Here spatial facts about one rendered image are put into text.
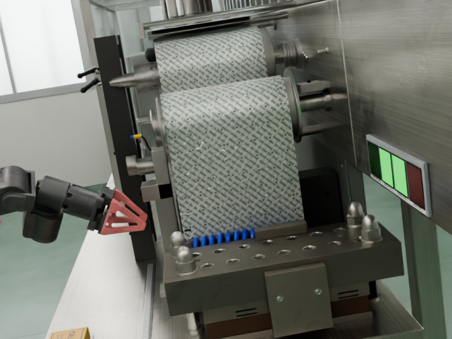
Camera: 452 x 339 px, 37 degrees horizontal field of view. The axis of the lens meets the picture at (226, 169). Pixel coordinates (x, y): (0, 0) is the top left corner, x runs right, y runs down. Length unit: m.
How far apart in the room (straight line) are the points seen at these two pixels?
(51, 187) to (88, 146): 5.68
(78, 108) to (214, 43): 5.44
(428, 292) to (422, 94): 0.81
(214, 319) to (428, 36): 0.60
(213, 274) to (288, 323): 0.15
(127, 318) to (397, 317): 0.51
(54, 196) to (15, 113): 5.76
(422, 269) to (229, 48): 0.65
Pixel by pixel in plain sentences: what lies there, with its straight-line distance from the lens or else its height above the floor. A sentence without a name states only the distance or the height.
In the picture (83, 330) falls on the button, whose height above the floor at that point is 0.92.
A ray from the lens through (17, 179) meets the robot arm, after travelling 1.27.
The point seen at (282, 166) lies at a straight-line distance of 1.30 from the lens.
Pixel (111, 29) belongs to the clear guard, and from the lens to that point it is 2.30.
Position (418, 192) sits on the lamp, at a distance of 0.91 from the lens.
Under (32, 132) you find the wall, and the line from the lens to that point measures 7.02.
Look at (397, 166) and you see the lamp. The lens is 0.97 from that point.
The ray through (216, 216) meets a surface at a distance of 1.30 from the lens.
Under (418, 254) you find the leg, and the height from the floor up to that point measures 0.87.
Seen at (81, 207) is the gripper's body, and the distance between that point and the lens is 1.27.
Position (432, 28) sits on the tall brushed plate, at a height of 1.38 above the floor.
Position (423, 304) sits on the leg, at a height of 0.75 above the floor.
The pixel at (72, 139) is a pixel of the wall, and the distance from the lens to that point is 6.96.
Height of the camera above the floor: 1.42
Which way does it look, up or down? 12 degrees down
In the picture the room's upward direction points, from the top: 9 degrees counter-clockwise
